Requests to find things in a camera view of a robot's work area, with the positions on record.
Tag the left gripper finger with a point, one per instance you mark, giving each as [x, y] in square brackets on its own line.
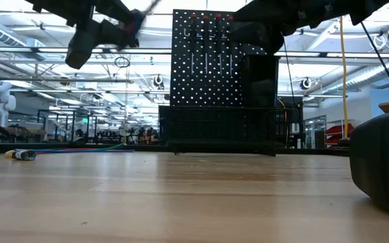
[117, 8]
[111, 33]

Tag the black rounded object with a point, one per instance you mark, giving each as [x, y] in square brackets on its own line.
[383, 162]

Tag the black metal peg board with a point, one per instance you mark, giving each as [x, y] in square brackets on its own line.
[187, 87]

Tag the black plastic bin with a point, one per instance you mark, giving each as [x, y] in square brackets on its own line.
[260, 81]

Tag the glass door cabinet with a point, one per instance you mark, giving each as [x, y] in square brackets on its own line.
[316, 131]

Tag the red storage bins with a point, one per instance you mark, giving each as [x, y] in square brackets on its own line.
[339, 130]

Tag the black aluminium table frame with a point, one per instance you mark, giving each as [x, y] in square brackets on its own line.
[316, 152]

